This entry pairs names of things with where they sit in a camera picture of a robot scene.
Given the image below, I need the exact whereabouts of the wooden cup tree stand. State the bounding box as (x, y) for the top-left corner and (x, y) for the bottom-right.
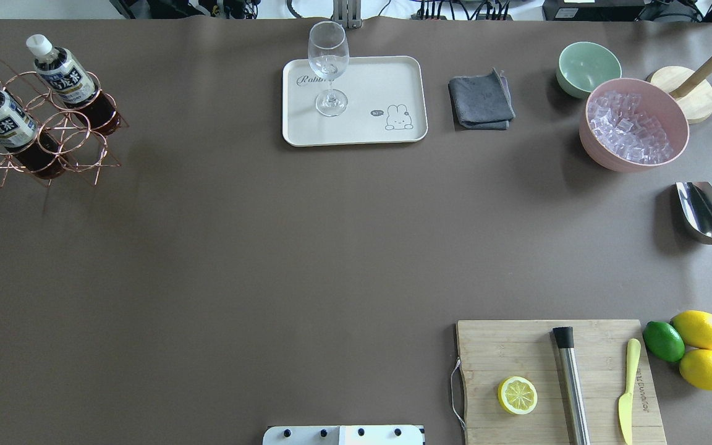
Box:
(647, 56), (712, 124)

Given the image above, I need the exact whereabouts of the yellow plastic knife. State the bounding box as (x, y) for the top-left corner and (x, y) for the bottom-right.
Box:
(617, 338), (641, 444)

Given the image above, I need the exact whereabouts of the cream rabbit tray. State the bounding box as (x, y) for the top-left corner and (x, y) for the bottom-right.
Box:
(282, 56), (428, 147)

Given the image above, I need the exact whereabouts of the green bowl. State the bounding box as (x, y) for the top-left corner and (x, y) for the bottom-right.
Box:
(556, 41), (622, 99)

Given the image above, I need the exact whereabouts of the clear wine glass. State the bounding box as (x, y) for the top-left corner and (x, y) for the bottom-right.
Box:
(308, 22), (349, 117)

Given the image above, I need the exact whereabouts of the copper wire bottle basket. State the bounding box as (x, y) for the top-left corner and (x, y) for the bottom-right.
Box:
(0, 34), (128, 188)

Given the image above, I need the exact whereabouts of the clear ice cubes pile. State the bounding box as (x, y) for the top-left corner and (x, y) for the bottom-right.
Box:
(586, 90), (675, 164)

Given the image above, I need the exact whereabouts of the yellow lemon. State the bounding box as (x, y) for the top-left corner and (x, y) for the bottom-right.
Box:
(670, 310), (712, 350)
(679, 349), (712, 391)

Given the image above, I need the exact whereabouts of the grey folded cloth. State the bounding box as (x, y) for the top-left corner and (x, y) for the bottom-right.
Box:
(447, 69), (516, 130)

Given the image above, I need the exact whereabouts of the tea bottle white cap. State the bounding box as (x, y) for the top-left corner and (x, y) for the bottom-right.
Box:
(25, 34), (121, 136)
(0, 91), (66, 180)

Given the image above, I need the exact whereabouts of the green lime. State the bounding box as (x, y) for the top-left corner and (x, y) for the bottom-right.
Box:
(642, 321), (685, 363)

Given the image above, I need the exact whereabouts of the pink bowl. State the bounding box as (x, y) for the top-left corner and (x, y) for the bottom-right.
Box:
(579, 78), (690, 172)

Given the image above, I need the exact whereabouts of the aluminium frame post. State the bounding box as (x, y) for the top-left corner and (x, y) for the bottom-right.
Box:
(331, 0), (362, 29)

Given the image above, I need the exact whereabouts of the steel muddler black tip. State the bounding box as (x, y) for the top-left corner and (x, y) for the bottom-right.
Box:
(552, 326), (591, 444)

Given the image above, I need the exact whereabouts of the bamboo cutting board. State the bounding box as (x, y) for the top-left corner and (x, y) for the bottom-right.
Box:
(456, 320), (642, 444)

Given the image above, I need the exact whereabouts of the half lemon slice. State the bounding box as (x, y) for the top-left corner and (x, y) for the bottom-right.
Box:
(497, 376), (538, 416)

